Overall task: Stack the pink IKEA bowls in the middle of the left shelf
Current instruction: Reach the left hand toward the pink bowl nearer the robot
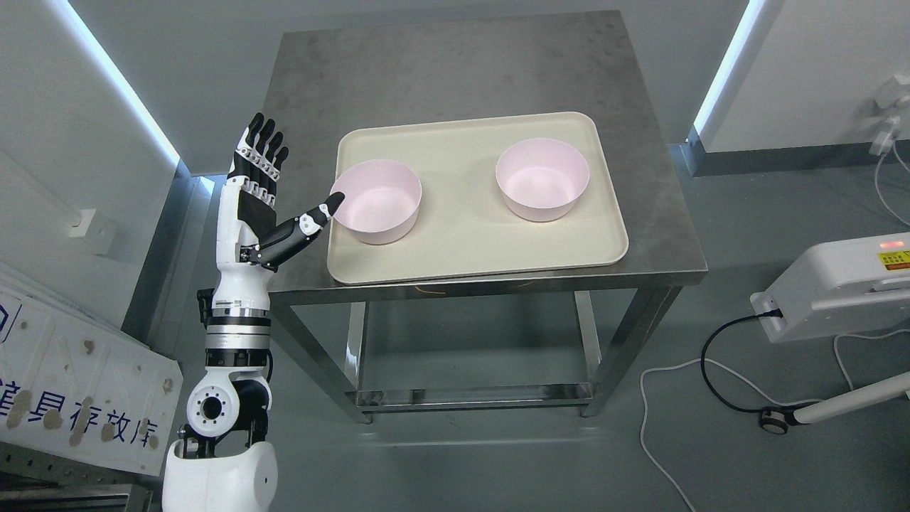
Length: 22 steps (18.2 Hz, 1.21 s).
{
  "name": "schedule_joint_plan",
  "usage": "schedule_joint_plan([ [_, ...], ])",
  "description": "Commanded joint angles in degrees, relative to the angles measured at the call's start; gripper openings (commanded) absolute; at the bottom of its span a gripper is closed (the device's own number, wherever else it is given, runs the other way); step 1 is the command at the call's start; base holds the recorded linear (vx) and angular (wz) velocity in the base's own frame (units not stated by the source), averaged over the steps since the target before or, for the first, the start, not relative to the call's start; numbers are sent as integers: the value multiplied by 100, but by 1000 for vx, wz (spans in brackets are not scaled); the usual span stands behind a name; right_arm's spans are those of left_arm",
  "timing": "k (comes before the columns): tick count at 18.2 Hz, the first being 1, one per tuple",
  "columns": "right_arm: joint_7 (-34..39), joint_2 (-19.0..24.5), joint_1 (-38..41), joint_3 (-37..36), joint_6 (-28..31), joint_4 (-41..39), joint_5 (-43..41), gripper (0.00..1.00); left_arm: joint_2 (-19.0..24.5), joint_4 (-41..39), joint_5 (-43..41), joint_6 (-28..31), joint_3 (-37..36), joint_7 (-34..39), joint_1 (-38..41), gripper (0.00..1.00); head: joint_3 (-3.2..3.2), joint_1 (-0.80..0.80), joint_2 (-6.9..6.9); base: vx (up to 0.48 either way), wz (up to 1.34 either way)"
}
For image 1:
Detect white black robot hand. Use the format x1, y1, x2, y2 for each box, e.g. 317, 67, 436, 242
211, 112, 346, 314

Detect pink bowl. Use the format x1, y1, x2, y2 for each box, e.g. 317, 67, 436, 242
495, 137, 592, 223
331, 159, 423, 245

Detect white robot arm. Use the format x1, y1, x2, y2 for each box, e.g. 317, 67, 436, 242
162, 286, 277, 511

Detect beige plastic tray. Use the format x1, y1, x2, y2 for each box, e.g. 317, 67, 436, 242
327, 112, 628, 285

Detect white sign board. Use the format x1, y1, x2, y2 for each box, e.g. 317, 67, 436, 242
1, 272, 183, 476

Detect steel table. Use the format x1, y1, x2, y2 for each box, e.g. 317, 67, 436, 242
264, 11, 707, 422

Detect white machine on stand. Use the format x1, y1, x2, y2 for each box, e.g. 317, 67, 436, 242
750, 232, 910, 436

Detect white wall socket left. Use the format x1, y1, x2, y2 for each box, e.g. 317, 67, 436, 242
68, 208, 118, 256

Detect black power cable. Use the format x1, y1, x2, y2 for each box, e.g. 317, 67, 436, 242
700, 310, 783, 415

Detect white cable on floor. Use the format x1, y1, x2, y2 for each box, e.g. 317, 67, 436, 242
639, 358, 818, 512

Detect white wall plug right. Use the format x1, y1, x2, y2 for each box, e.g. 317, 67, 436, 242
869, 73, 909, 156

